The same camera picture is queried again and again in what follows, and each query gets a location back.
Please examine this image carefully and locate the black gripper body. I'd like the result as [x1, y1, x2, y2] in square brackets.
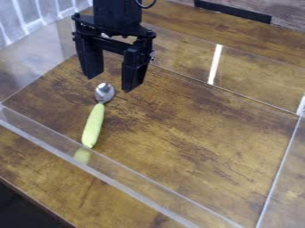
[70, 0, 156, 56]

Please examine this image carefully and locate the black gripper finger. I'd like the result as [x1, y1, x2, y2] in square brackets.
[121, 38, 152, 93]
[72, 33, 103, 79]

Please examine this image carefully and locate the green handled metal spoon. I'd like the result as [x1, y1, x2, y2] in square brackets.
[81, 83, 115, 148]

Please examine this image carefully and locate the black bar in background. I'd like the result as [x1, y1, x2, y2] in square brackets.
[192, 0, 271, 24]

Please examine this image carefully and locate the black cable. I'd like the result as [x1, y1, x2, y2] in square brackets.
[135, 0, 157, 10]

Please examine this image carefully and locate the clear acrylic enclosure wall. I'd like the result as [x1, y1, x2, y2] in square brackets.
[0, 12, 305, 228]

